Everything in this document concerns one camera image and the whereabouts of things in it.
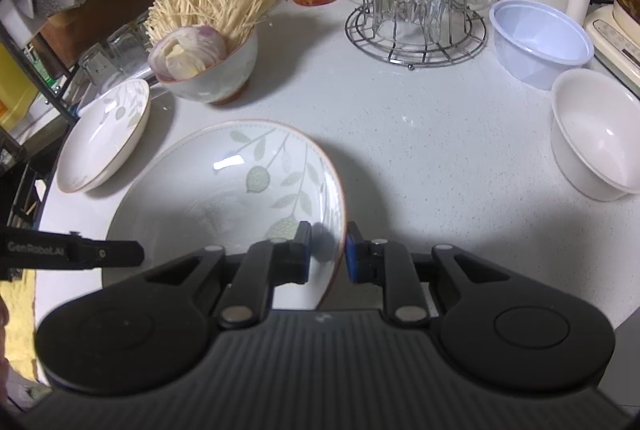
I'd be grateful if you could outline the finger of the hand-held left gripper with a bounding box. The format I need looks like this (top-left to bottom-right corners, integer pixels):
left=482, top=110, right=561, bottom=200
left=0, top=231, right=146, bottom=275

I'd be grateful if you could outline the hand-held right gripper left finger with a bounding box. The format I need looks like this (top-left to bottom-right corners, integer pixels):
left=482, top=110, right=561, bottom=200
left=145, top=221, right=313, bottom=329

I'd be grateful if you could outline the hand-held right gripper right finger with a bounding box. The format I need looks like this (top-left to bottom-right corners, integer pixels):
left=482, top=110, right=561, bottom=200
left=345, top=221, right=507, bottom=328

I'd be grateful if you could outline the large leaf-pattern ceramic bowl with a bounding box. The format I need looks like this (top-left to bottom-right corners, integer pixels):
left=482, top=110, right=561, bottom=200
left=101, top=119, right=349, bottom=311

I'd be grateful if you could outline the plain white bowl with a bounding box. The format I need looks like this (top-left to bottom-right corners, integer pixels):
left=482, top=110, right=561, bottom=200
left=550, top=69, right=640, bottom=202

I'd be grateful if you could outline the yellow cloth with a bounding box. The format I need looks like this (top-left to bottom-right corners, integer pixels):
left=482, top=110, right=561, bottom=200
left=0, top=269, right=40, bottom=373

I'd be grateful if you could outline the small leaf-pattern ceramic dish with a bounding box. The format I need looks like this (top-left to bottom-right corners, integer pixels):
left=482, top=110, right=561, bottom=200
left=55, top=79, right=152, bottom=194

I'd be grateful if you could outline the yellow bottle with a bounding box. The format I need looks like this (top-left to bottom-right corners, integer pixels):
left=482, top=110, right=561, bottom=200
left=0, top=44, right=39, bottom=131

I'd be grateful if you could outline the ceramic bowl holding vegetables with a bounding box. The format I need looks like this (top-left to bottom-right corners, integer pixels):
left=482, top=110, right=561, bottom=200
left=157, top=28, right=260, bottom=106

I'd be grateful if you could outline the black metal kitchen rack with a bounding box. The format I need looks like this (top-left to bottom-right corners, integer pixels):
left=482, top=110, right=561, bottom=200
left=0, top=0, right=168, bottom=133

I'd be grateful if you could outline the clear glass cup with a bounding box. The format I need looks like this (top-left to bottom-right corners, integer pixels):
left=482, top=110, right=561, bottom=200
left=79, top=22, right=152, bottom=85

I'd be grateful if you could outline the halved purple onion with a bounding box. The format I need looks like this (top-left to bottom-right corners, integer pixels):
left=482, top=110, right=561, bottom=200
left=148, top=25, right=229, bottom=82

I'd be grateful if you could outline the translucent plastic bowl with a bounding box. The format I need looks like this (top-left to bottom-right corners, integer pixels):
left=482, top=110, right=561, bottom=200
left=489, top=0, right=595, bottom=90

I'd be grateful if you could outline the glass kettle on cream base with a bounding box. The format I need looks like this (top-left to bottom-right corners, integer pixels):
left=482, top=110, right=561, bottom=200
left=583, top=0, right=640, bottom=97

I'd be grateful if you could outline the round wire glass rack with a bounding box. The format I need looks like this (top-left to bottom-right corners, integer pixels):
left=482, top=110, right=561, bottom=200
left=344, top=4, right=489, bottom=70

